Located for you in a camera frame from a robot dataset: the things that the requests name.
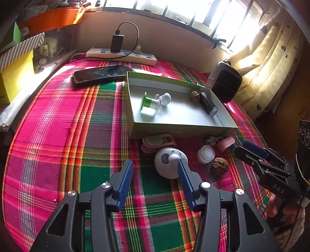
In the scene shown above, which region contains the black charger cable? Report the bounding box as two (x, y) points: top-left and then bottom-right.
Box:
(116, 22), (140, 59)

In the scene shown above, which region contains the white round device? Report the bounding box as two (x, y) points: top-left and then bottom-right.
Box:
(154, 147), (188, 180)

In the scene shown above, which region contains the cream heart print curtain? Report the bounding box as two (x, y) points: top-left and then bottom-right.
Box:
(225, 5), (306, 119)

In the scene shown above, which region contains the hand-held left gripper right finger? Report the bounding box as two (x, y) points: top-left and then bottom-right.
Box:
(177, 159), (281, 252)

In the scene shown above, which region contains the black rectangular device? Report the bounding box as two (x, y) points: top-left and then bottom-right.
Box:
(199, 92), (219, 117)

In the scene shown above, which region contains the pink contact lens case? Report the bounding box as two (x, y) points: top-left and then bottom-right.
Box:
(142, 133), (177, 153)

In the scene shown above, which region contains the person's right hand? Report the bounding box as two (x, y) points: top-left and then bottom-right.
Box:
(266, 194), (306, 228)

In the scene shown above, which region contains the white bulb-shaped gadget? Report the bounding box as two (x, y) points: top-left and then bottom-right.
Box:
(155, 93), (172, 106)

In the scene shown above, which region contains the striped cardboard box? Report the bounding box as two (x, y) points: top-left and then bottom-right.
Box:
(0, 33), (45, 71)

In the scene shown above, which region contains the green white spool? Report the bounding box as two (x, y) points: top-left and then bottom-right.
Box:
(140, 92), (161, 118)

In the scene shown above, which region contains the small clear lidded jar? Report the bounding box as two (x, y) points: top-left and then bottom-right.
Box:
(197, 145), (216, 164)

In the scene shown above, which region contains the black window latch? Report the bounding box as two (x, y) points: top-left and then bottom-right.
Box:
(212, 38), (227, 49)

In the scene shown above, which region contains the yellow cardboard box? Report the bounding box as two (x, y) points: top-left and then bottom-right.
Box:
(0, 50), (34, 105)

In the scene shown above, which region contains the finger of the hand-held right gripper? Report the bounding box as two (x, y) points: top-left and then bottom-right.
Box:
(234, 146), (293, 180)
(242, 141), (290, 168)

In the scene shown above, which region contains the orange plastic tray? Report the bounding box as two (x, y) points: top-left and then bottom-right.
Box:
(19, 7), (85, 34)

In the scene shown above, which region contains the shallow green cardboard box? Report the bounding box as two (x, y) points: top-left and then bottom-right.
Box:
(125, 71), (239, 140)

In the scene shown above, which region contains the grey desktop heater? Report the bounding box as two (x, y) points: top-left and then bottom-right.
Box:
(208, 60), (243, 102)

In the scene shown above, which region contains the black smartphone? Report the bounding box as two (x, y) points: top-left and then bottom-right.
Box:
(73, 64), (136, 87)

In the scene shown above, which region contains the window with dark bars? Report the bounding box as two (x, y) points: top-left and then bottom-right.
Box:
(97, 0), (269, 49)

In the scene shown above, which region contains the coiled white cable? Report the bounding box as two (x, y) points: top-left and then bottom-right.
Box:
(205, 136), (224, 146)

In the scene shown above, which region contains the white power strip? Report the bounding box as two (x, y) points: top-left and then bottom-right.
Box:
(86, 48), (157, 66)

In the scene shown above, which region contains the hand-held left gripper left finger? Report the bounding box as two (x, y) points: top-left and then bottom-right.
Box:
(29, 159), (134, 252)

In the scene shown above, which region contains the clear plastic container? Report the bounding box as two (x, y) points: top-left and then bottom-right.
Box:
(33, 23), (78, 73)

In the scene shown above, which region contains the black charger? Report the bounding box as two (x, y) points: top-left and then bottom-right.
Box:
(111, 35), (124, 52)

